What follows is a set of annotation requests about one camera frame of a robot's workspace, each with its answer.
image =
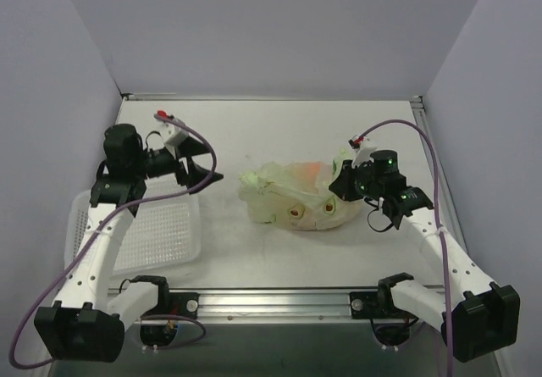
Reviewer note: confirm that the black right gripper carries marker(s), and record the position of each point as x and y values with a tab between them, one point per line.
350	178

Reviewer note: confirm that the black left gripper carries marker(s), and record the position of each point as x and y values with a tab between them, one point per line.
182	167

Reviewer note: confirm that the light green plastic bag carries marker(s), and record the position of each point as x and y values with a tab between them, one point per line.
275	195

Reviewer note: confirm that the orange fruit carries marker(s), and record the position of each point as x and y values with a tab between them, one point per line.
310	170

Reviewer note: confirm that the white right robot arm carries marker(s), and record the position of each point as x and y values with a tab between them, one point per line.
474	315

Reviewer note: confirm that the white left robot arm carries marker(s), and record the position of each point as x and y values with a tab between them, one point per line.
82	323

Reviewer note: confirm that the white plastic basket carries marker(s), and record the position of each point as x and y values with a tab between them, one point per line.
163	234

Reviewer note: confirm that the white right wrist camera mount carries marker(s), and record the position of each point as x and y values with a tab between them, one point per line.
362	146

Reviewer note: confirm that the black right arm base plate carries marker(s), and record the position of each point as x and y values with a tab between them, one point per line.
365	305

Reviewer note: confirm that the aluminium front rail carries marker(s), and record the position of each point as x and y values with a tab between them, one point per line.
276	306

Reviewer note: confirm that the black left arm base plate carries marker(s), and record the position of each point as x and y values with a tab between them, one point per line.
183	303

